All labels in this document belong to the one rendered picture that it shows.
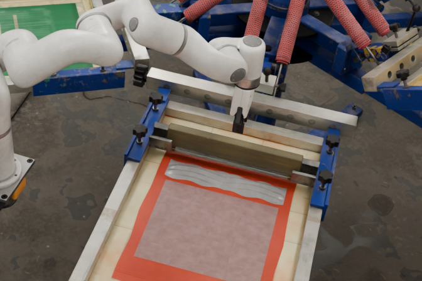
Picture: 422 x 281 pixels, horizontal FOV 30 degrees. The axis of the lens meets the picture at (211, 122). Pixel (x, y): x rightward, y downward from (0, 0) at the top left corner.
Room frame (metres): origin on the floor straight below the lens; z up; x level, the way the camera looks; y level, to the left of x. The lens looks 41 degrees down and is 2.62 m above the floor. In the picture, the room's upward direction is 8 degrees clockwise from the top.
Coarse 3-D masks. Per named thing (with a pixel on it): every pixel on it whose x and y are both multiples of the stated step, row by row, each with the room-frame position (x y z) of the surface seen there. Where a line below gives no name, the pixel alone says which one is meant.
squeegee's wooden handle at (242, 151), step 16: (176, 128) 1.73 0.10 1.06; (192, 128) 1.74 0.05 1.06; (176, 144) 1.72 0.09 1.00; (192, 144) 1.71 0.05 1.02; (208, 144) 1.70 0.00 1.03; (224, 144) 1.70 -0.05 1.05; (240, 144) 1.70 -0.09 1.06; (256, 144) 1.71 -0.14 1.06; (240, 160) 1.69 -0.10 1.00; (256, 160) 1.68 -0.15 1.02; (272, 160) 1.67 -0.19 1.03; (288, 160) 1.67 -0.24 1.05; (288, 176) 1.67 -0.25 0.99
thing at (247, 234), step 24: (240, 168) 1.70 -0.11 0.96; (288, 192) 1.63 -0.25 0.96; (216, 216) 1.50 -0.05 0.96; (240, 216) 1.51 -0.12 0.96; (264, 216) 1.52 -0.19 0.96; (216, 240) 1.41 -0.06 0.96; (240, 240) 1.42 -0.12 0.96; (264, 240) 1.43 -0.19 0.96; (216, 264) 1.33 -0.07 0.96; (240, 264) 1.34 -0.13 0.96; (264, 264) 1.35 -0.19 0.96
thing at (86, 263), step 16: (176, 112) 1.89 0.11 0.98; (192, 112) 1.89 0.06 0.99; (208, 112) 1.90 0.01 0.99; (224, 128) 1.87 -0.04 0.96; (256, 128) 1.86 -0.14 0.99; (272, 128) 1.87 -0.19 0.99; (288, 144) 1.83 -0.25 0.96; (304, 144) 1.83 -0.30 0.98; (320, 144) 1.82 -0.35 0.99; (128, 160) 1.64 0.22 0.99; (128, 176) 1.57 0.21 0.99; (112, 192) 1.50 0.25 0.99; (128, 192) 1.54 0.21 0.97; (112, 208) 1.44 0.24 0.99; (320, 208) 1.55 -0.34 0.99; (96, 224) 1.38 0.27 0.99; (112, 224) 1.40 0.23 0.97; (96, 240) 1.33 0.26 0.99; (304, 240) 1.42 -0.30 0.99; (80, 256) 1.27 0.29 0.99; (96, 256) 1.28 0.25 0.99; (304, 256) 1.37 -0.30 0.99; (80, 272) 1.22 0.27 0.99; (304, 272) 1.31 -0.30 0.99
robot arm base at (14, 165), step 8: (8, 136) 1.37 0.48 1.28; (0, 144) 1.35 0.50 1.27; (8, 144) 1.37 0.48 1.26; (0, 152) 1.35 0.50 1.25; (8, 152) 1.36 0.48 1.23; (0, 160) 1.35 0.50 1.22; (8, 160) 1.36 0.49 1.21; (16, 160) 1.43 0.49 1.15; (0, 168) 1.34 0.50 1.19; (8, 168) 1.36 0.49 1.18; (16, 168) 1.40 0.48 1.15; (0, 176) 1.34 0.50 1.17; (8, 176) 1.36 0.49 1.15; (16, 176) 1.37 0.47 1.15; (0, 184) 1.33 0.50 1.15; (8, 184) 1.34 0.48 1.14
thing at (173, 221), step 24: (216, 168) 1.69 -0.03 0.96; (168, 192) 1.57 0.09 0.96; (192, 192) 1.58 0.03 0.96; (216, 192) 1.59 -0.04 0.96; (144, 216) 1.46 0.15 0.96; (168, 216) 1.47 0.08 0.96; (192, 216) 1.49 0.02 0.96; (144, 240) 1.38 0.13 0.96; (168, 240) 1.39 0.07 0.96; (192, 240) 1.40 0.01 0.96; (120, 264) 1.29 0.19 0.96; (144, 264) 1.30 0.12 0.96; (168, 264) 1.31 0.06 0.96; (192, 264) 1.32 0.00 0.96
